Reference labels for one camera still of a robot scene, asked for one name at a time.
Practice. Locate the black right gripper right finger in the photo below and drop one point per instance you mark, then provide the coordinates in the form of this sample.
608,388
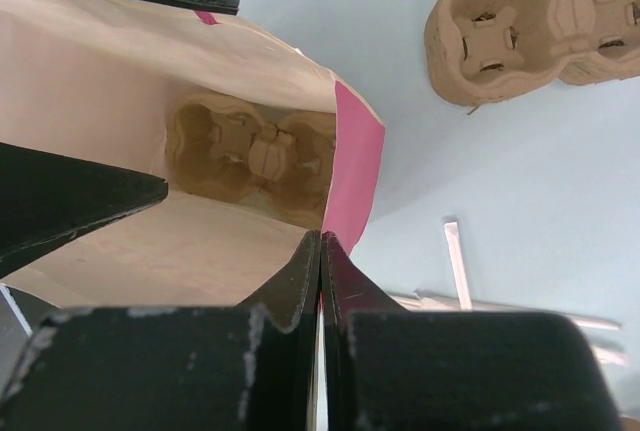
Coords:
388,369

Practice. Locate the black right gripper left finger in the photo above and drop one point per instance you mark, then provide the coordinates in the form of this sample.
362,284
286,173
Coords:
251,366

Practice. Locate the pink kraft paper bag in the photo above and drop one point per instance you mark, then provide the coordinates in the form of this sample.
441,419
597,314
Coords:
96,80

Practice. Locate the single brown pulp cup carrier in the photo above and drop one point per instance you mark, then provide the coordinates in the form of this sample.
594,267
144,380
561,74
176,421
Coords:
270,159

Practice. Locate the horizontal white wrapped straw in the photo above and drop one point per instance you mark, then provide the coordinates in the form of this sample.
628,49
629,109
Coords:
452,236

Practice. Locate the pile of white wrapped straws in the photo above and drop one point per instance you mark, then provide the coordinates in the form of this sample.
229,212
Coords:
526,328

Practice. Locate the brown pulp cup carrier stack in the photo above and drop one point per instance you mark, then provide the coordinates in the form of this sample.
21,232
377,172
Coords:
489,51

